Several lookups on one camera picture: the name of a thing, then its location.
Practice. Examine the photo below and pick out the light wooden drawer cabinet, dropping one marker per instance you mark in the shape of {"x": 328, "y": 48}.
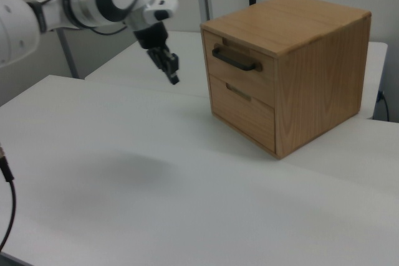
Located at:
{"x": 318, "y": 76}

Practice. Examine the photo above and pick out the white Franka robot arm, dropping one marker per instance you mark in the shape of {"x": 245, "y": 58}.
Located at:
{"x": 93, "y": 1}

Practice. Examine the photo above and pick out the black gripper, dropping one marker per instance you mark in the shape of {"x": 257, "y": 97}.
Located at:
{"x": 152, "y": 36}

